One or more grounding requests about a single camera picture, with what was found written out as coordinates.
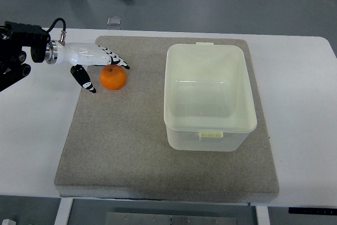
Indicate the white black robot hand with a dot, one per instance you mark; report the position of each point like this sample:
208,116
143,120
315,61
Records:
81,55

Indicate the orange fruit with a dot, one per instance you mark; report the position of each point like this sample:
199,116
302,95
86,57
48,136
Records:
113,77

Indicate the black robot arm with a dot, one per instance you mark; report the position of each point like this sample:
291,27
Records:
15,36

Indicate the cream plastic box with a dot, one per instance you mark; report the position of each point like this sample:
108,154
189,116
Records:
208,100

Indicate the clear square floor plate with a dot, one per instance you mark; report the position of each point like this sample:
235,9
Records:
114,21

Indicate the beige foam mat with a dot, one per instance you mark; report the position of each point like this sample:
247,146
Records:
117,145

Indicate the white table leg left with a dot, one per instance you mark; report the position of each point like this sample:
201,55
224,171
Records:
64,211

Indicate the white table leg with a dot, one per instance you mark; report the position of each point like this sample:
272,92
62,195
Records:
262,215
64,211

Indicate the small white floor object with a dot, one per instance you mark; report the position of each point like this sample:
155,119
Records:
8,222

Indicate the white table leg right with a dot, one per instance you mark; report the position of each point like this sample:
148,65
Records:
262,215

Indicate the black table control panel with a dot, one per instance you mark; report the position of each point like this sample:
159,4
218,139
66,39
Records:
314,211

